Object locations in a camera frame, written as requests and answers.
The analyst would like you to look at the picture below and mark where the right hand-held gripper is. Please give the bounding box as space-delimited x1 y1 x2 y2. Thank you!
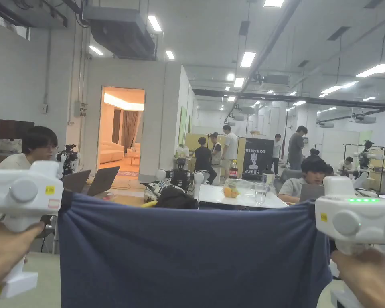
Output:
308 176 385 257

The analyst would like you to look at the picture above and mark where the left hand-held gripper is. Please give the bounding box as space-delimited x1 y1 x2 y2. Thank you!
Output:
0 160 74 300

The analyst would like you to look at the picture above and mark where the dark blue shirt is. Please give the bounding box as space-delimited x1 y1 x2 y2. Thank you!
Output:
57 191 334 308

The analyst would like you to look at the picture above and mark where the person's right hand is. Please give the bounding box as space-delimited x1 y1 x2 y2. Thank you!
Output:
330 247 385 308

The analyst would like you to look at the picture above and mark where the person's left hand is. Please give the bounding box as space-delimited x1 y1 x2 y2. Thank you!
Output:
0 221 46 291

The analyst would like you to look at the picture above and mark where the grey laptop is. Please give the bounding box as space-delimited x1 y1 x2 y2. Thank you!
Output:
86 166 121 197
62 169 92 194

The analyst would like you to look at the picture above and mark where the black and white humanoid robot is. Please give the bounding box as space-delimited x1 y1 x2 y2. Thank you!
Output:
144 156 210 201
55 144 81 176
355 139 385 171

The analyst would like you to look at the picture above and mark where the dark monitor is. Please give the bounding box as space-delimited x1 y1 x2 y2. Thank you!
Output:
0 119 36 140

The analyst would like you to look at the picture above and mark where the cream sofa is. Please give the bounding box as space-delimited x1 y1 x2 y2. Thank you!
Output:
98 142 125 165

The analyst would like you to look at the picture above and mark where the black standing banner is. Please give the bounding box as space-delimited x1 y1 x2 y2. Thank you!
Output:
243 138 275 184

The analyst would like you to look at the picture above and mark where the white table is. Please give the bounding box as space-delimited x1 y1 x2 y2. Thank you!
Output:
195 159 292 211

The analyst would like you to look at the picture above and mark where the group of people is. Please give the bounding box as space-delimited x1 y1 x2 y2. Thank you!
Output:
193 124 240 186

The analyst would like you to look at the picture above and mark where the black bag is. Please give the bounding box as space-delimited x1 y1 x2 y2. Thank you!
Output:
154 186 200 210

